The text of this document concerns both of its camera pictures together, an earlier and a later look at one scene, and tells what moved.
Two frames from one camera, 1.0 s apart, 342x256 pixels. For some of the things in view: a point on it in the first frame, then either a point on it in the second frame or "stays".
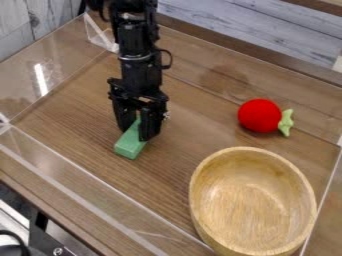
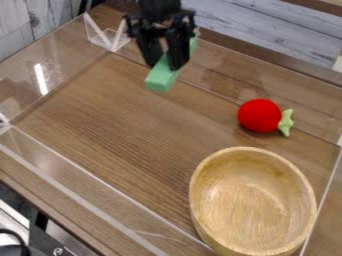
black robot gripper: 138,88 -> 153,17
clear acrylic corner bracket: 100,36 stays
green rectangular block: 128,146 -> 163,76
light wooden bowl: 252,200 stays
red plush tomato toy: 259,115 stays
